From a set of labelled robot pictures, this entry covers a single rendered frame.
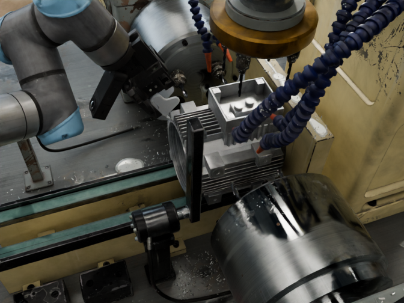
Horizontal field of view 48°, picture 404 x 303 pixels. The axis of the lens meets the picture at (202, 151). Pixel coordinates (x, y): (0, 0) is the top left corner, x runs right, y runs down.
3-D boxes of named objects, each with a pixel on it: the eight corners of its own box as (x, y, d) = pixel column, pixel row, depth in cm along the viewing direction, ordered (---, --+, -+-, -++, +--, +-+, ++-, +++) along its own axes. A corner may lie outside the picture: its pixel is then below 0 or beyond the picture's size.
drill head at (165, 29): (197, 37, 141) (199, -42, 122) (244, 113, 119) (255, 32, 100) (118, 52, 135) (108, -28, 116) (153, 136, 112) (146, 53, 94)
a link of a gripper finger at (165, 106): (192, 115, 91) (169, 89, 84) (168, 131, 92) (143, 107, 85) (187, 105, 93) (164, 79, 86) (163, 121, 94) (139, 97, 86)
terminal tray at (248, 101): (258, 101, 98) (262, 75, 93) (279, 135, 92) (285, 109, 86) (206, 112, 96) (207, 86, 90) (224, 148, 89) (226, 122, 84)
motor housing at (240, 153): (244, 136, 112) (252, 76, 98) (276, 195, 101) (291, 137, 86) (166, 154, 108) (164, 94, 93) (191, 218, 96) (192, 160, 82)
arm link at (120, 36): (83, 60, 72) (74, 32, 77) (101, 76, 75) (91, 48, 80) (121, 32, 71) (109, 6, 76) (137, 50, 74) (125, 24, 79)
